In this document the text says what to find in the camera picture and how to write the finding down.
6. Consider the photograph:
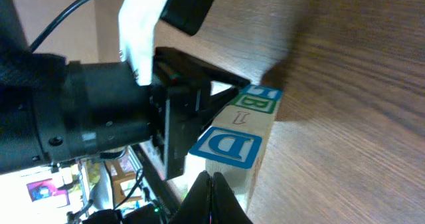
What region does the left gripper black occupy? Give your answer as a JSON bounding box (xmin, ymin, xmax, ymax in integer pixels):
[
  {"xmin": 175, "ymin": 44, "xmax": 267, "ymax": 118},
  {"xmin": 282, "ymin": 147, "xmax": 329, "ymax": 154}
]
[{"xmin": 150, "ymin": 47, "xmax": 250, "ymax": 180}]

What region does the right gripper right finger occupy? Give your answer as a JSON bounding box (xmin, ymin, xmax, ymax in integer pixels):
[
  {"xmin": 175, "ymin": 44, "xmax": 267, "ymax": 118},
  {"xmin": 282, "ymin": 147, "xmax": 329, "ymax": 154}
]
[{"xmin": 211, "ymin": 172, "xmax": 252, "ymax": 224}]

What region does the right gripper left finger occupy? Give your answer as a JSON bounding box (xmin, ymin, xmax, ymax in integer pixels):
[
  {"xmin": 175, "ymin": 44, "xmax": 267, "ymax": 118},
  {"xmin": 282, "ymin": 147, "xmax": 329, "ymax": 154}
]
[{"xmin": 169, "ymin": 171, "xmax": 212, "ymax": 224}]

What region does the red X wooden block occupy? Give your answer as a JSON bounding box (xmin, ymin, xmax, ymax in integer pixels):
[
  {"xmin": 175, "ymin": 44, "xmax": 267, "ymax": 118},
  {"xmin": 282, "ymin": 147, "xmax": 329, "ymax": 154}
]
[{"xmin": 212, "ymin": 105, "xmax": 276, "ymax": 139}]

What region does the green B wooden block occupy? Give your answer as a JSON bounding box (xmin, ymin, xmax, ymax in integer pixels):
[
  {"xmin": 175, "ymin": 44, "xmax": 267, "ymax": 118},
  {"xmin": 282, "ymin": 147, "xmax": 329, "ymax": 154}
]
[{"xmin": 230, "ymin": 94, "xmax": 277, "ymax": 114}]

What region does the blue 5 wooden block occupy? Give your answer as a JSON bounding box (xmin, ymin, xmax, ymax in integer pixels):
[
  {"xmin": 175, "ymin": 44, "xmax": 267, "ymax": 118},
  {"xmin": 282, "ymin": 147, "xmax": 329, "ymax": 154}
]
[{"xmin": 241, "ymin": 84, "xmax": 283, "ymax": 101}]

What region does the red lightbulb wooden block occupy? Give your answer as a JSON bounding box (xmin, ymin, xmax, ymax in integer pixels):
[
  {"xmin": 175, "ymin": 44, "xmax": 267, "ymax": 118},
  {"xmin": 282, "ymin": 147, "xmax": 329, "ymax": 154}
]
[{"xmin": 184, "ymin": 126, "xmax": 271, "ymax": 211}]

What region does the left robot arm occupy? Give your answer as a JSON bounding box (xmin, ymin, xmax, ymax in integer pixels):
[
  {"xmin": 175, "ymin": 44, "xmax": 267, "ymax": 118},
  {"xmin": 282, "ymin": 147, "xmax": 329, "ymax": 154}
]
[{"xmin": 1, "ymin": 0, "xmax": 249, "ymax": 179}]

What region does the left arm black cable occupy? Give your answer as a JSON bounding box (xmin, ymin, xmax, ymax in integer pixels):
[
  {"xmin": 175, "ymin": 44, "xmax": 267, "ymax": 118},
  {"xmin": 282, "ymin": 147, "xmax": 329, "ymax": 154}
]
[{"xmin": 28, "ymin": 0, "xmax": 130, "ymax": 54}]

